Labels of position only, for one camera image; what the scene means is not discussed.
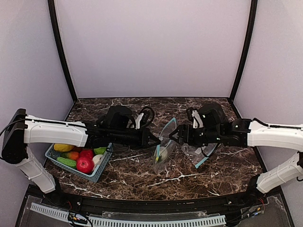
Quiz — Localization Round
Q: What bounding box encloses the black frame post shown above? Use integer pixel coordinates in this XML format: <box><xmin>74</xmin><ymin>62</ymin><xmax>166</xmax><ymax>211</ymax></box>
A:
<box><xmin>229</xmin><ymin>0</ymin><xmax>258</xmax><ymax>103</ymax></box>
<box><xmin>47</xmin><ymin>0</ymin><xmax>78</xmax><ymax>103</ymax></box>

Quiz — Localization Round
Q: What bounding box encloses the green toy cucumber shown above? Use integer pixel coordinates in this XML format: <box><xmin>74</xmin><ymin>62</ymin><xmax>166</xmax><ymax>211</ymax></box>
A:
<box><xmin>56</xmin><ymin>157</ymin><xmax>77</xmax><ymax>169</ymax></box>

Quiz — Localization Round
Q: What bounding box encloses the white slotted cable duct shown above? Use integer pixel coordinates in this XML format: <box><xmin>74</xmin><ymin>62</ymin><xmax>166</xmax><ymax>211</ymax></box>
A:
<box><xmin>30</xmin><ymin>203</ymin><xmax>226</xmax><ymax>227</ymax></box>

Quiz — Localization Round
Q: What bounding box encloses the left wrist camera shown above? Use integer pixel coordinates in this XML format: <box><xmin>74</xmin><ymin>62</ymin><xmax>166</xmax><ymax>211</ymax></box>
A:
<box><xmin>135</xmin><ymin>106</ymin><xmax>155</xmax><ymax>130</ymax></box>

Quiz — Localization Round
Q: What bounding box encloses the left black frame post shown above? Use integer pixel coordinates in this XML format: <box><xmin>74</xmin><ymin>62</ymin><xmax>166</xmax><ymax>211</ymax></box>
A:
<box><xmin>47</xmin><ymin>0</ymin><xmax>78</xmax><ymax>103</ymax></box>

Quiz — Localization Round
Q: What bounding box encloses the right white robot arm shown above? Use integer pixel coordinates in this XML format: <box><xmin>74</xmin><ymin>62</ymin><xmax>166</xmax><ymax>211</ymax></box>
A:
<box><xmin>169</xmin><ymin>103</ymin><xmax>303</xmax><ymax>194</ymax></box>

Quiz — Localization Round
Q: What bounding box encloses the black front frame rail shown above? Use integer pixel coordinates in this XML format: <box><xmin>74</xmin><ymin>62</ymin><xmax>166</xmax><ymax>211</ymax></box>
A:
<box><xmin>42</xmin><ymin>186</ymin><xmax>268</xmax><ymax>216</ymax></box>

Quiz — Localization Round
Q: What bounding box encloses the large red toy apple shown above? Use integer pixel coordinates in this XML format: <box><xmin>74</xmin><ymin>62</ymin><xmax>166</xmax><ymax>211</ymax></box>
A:
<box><xmin>76</xmin><ymin>157</ymin><xmax>94</xmax><ymax>175</ymax></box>

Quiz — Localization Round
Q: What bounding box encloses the light blue plastic basket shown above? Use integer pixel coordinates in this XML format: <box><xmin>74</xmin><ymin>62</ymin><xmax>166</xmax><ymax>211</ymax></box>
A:
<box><xmin>45</xmin><ymin>143</ymin><xmax>113</xmax><ymax>183</ymax></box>

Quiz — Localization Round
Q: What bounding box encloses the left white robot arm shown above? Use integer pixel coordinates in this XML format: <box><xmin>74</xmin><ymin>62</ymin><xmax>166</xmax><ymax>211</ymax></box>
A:
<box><xmin>0</xmin><ymin>105</ymin><xmax>160</xmax><ymax>194</ymax></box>

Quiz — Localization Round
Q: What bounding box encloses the small clear zip bag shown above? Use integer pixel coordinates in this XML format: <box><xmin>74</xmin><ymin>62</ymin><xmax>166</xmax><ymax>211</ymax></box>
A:
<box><xmin>181</xmin><ymin>143</ymin><xmax>220</xmax><ymax>168</ymax></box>

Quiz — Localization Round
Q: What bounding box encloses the yellow toy potato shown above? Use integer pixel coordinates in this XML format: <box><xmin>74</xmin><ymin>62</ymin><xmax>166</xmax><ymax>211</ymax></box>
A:
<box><xmin>53</xmin><ymin>144</ymin><xmax>74</xmax><ymax>152</ymax></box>

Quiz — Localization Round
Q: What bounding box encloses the orange toy carrot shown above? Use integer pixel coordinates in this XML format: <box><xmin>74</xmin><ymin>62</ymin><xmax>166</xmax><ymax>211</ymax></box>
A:
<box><xmin>60</xmin><ymin>151</ymin><xmax>79</xmax><ymax>161</ymax></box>

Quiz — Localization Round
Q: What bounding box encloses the right black frame post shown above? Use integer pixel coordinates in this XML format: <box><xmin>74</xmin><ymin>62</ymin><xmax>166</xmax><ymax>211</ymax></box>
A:
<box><xmin>229</xmin><ymin>0</ymin><xmax>258</xmax><ymax>103</ymax></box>

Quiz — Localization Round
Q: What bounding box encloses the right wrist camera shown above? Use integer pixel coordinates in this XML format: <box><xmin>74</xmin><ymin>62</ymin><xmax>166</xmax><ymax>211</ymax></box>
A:
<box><xmin>186</xmin><ymin>107</ymin><xmax>203</xmax><ymax>129</ymax></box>

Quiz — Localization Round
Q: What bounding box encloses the large clear zip bag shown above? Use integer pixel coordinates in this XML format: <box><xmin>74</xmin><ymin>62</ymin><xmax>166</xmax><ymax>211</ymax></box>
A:
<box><xmin>153</xmin><ymin>117</ymin><xmax>177</xmax><ymax>175</ymax></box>

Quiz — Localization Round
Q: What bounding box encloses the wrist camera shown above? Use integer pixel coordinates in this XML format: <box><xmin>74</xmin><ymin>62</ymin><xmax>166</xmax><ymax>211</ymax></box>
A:
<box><xmin>186</xmin><ymin>107</ymin><xmax>203</xmax><ymax>129</ymax></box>
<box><xmin>135</xmin><ymin>106</ymin><xmax>155</xmax><ymax>130</ymax></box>

